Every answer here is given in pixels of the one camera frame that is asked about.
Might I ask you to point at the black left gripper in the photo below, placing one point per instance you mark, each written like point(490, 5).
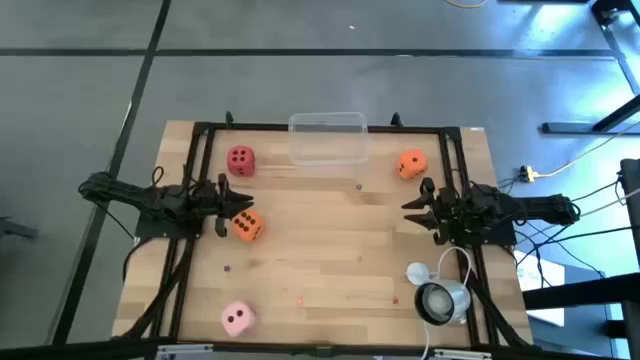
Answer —
point(210, 205)

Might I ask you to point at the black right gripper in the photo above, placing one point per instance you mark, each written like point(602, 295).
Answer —
point(452, 212)

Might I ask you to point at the orange foam die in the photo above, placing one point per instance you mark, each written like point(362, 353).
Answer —
point(248, 226)
point(412, 164)

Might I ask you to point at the red foam die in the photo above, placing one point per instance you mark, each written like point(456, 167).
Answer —
point(241, 161)

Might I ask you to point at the pink foam die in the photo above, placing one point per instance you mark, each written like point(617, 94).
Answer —
point(238, 319)

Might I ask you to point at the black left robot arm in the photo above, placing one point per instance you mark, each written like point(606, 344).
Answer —
point(125, 192)

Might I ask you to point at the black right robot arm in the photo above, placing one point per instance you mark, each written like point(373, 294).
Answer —
point(545, 207)

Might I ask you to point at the clear plastic container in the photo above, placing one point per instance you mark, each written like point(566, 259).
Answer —
point(327, 150)

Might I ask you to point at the white paper box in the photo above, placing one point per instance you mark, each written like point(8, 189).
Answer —
point(540, 272)

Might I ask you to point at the black metal beam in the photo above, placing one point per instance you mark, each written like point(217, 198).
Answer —
point(590, 292)

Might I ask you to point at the black floor object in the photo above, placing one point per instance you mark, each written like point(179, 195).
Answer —
point(15, 230)

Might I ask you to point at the black aluminium table frame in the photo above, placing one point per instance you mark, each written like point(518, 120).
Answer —
point(425, 130)

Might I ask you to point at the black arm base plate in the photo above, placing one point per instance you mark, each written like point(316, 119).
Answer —
point(505, 239)
point(150, 231)

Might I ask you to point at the white bullet camera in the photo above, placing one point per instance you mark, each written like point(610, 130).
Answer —
point(450, 295)

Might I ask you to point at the silver metal bracket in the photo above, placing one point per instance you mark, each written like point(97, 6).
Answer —
point(185, 348)
point(462, 354)

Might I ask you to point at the black table leg frame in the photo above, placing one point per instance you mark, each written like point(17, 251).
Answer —
point(575, 128)

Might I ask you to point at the black metal post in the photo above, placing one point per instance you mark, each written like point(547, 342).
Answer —
point(632, 225)

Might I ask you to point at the black rail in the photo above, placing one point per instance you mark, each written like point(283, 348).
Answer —
point(75, 350)

